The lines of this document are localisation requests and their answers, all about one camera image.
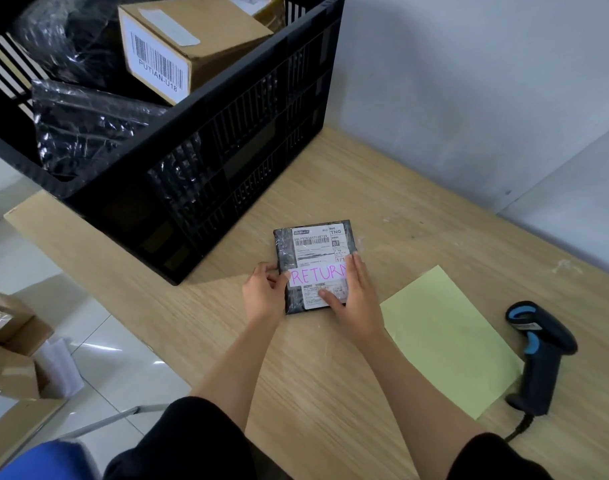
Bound black blue barcode scanner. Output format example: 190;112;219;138
504;300;579;417

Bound black scanner cable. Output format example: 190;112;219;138
504;412;535;443

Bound white label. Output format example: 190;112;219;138
288;263;349;289

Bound person's right forearm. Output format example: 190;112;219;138
354;329;478;478

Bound blue chair seat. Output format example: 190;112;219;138
0;439;98;480

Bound crumpled brown cardboard box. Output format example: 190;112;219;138
0;342;40;401

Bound black plastic crate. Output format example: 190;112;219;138
0;0;346;287

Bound flat brown cardboard sheet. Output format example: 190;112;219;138
0;397;68;480

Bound yellow sticker backing sheet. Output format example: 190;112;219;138
379;265;525;421

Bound yellow taped parcel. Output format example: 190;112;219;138
229;0;285;33

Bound black parcels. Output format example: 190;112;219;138
32;78;170;178

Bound small black parcel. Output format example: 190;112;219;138
272;219;360;317

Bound open cardboard box on floor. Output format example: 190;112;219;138
0;287;55;358

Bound grey metal bar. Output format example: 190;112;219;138
54;403;171;441

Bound person's right hand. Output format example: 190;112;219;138
318;253;385;345

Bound person's left hand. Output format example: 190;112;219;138
242;262;291;328

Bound person's left forearm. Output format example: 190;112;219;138
192;314;285;433

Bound large black parcel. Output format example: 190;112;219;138
12;0;130;91

